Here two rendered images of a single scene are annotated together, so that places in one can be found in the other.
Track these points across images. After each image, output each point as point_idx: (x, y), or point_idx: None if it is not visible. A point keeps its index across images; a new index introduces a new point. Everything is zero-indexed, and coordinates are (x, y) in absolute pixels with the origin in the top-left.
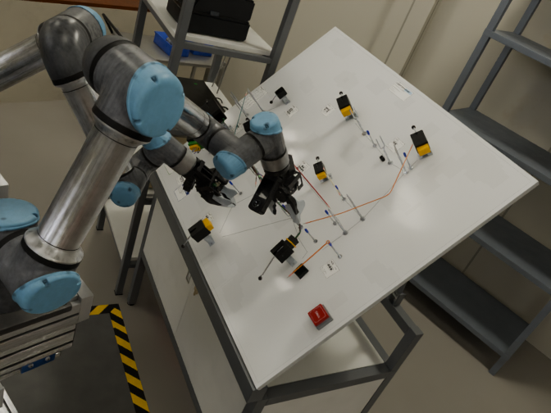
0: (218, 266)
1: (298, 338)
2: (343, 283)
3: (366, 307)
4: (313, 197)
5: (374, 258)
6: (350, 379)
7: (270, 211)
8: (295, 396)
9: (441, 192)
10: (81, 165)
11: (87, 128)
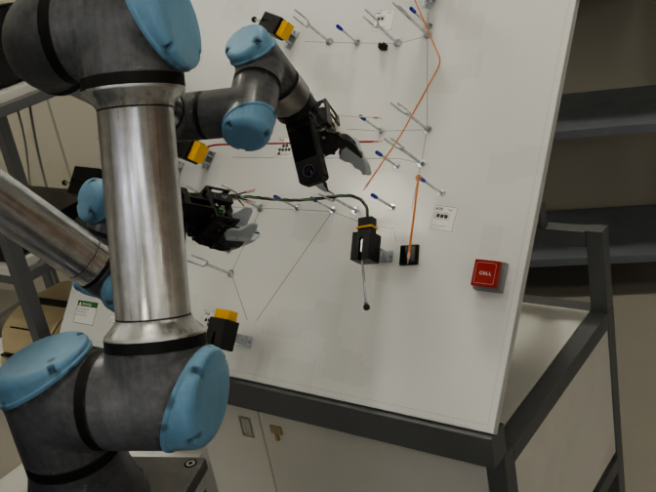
0: (288, 357)
1: (485, 327)
2: (478, 215)
3: (535, 213)
4: (336, 164)
5: (487, 155)
6: (576, 354)
7: (320, 187)
8: (537, 421)
9: (494, 18)
10: (128, 173)
11: (17, 223)
